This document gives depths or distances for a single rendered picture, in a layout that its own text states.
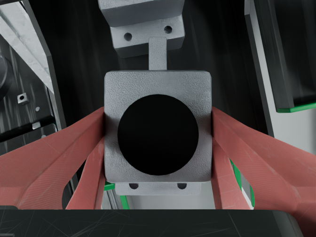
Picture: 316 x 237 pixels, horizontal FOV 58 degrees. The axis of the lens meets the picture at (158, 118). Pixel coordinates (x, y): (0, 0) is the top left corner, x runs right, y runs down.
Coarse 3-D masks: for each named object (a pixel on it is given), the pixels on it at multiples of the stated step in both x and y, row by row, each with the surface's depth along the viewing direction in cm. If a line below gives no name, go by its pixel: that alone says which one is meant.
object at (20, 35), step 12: (0, 12) 18; (12, 12) 17; (24, 12) 18; (0, 24) 18; (12, 24) 19; (24, 24) 18; (12, 36) 19; (24, 36) 20; (36, 36) 20; (24, 48) 20; (36, 48) 21; (24, 60) 21; (36, 60) 22; (36, 72) 23; (48, 72) 24; (48, 84) 24
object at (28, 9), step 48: (48, 0) 20; (96, 0) 20; (192, 0) 20; (240, 0) 18; (48, 48) 18; (96, 48) 20; (192, 48) 20; (240, 48) 20; (96, 96) 20; (240, 96) 20
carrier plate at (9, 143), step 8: (40, 128) 47; (48, 128) 47; (56, 128) 48; (24, 136) 47; (32, 136) 46; (40, 136) 46; (0, 144) 46; (8, 144) 46; (16, 144) 46; (24, 144) 46; (0, 152) 46; (64, 192) 42; (72, 192) 44; (64, 200) 42; (64, 208) 41
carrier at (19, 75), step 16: (0, 48) 55; (0, 64) 51; (16, 64) 53; (0, 80) 49; (16, 80) 51; (32, 80) 51; (0, 96) 49; (16, 96) 50; (32, 96) 50; (48, 96) 50; (0, 112) 49; (16, 112) 49; (32, 112) 48; (48, 112) 48; (0, 128) 48; (16, 128) 48
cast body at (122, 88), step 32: (160, 64) 15; (128, 96) 11; (160, 96) 11; (192, 96) 11; (128, 128) 10; (160, 128) 10; (192, 128) 10; (128, 160) 10; (160, 160) 10; (192, 160) 11; (128, 192) 14; (160, 192) 14; (192, 192) 14
